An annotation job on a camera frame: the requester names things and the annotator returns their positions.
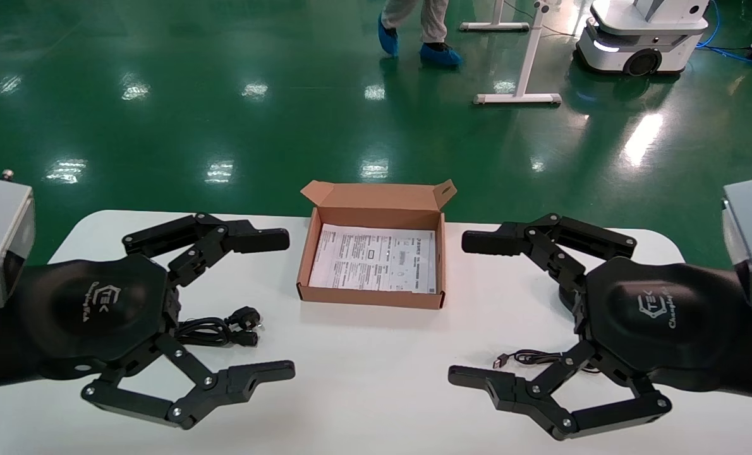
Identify black wired computer mouse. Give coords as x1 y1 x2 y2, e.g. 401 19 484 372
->
493 283 604 375

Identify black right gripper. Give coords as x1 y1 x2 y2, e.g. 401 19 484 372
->
447 213 752 442

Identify brown cardboard box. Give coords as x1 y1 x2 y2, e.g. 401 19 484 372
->
296 179 458 310

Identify blue floor cable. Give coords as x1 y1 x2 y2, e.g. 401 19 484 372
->
695 0 752 65

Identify white printed instruction sheet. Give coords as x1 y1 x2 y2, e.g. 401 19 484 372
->
308 224 437 294

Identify black power cable with plug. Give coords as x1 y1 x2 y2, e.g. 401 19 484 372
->
175 306 263 348

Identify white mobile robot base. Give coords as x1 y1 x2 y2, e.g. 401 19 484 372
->
575 0 710 78

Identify person with blue shoe covers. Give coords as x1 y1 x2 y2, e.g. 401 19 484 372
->
378 0 464 68

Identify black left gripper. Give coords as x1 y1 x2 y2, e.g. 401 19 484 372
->
0 212 296 431

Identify white T-foot stand leg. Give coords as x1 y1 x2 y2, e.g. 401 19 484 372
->
459 0 531 32
473 0 563 106

